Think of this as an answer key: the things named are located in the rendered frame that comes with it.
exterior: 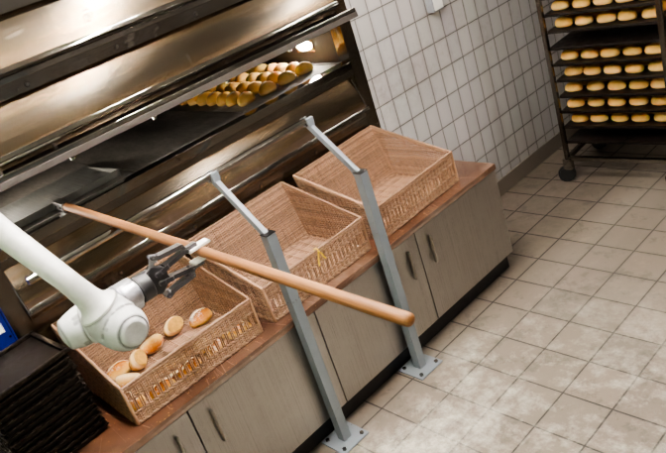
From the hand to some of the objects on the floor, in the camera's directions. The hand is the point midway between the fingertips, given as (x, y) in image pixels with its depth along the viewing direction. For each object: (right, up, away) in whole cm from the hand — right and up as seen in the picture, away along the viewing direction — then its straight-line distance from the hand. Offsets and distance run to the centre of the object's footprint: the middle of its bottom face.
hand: (199, 251), depth 198 cm
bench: (+28, -73, +119) cm, 143 cm away
